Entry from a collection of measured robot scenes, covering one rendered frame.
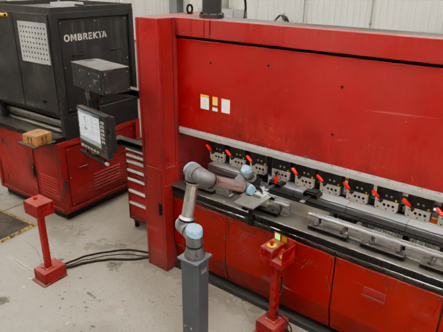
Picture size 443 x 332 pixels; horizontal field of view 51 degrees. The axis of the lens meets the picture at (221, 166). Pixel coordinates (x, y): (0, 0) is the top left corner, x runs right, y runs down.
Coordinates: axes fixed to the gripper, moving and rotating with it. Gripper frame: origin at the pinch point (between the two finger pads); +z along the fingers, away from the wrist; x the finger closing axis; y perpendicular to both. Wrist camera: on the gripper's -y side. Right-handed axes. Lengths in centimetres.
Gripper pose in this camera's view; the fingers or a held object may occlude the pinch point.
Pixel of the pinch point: (258, 193)
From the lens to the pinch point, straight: 364.8
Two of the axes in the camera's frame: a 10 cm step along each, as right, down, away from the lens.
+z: 3.8, 5.2, 7.7
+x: -8.0, -2.4, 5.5
